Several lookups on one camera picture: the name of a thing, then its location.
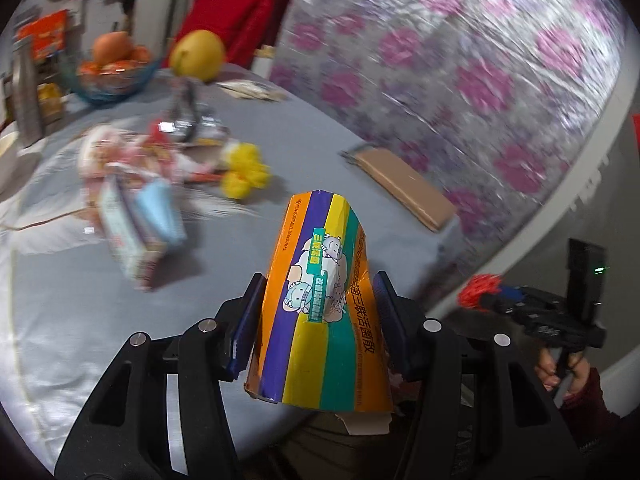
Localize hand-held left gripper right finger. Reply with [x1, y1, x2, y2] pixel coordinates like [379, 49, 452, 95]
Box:
[372, 270, 583, 480]

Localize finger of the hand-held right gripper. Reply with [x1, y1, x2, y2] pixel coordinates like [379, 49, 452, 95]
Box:
[479, 284, 527, 313]

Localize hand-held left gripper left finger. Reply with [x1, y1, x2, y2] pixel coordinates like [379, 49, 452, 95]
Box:
[54, 272, 268, 480]

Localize red fluffy ball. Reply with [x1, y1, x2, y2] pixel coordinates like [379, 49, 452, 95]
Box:
[457, 273, 502, 311]

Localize striped colourful carton box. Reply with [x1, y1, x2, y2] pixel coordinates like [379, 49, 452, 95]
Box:
[243, 189, 397, 436]

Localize person's right forearm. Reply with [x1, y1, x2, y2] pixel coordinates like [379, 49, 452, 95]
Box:
[556, 367, 637, 461]

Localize person's right hand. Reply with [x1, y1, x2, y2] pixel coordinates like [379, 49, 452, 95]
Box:
[535, 347, 595, 402]

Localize flat brown box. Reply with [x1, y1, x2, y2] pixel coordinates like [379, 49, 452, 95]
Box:
[341, 145, 459, 232]

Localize blue white tissue packet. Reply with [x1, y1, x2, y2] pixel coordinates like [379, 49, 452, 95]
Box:
[96, 175, 189, 292]

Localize person in olive shirt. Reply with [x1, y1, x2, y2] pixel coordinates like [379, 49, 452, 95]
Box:
[272, 407, 418, 480]

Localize grey tablecloth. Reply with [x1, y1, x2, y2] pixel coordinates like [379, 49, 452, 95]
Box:
[0, 62, 463, 463]

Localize yellow fluffy toy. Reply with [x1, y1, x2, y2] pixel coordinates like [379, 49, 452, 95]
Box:
[219, 142, 272, 202]

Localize clear bag of wrappers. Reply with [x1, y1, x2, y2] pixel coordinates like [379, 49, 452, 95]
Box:
[76, 124, 222, 192]

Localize shiny metal object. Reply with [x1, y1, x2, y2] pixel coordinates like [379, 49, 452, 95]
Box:
[159, 84, 232, 145]

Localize pale paper packets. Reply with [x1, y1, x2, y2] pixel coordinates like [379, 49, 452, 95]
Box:
[216, 79, 289, 104]

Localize blue glass fruit bowl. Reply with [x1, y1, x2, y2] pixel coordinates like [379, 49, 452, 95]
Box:
[70, 57, 162, 107]

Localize yellow pomelo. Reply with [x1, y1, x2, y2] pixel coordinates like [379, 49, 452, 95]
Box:
[169, 30, 226, 82]

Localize small yellow jar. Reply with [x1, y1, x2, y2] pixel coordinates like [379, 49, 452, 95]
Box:
[37, 82, 64, 122]

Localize red cushion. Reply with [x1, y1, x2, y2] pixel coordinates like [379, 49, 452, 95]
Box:
[172, 0, 277, 68]

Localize large orange-brown fruit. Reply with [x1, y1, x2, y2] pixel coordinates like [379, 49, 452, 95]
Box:
[92, 31, 136, 66]

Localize steel grater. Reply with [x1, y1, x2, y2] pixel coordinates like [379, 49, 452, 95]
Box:
[12, 42, 47, 145]

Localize red printed box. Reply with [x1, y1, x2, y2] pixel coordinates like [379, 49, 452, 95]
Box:
[16, 10, 69, 62]

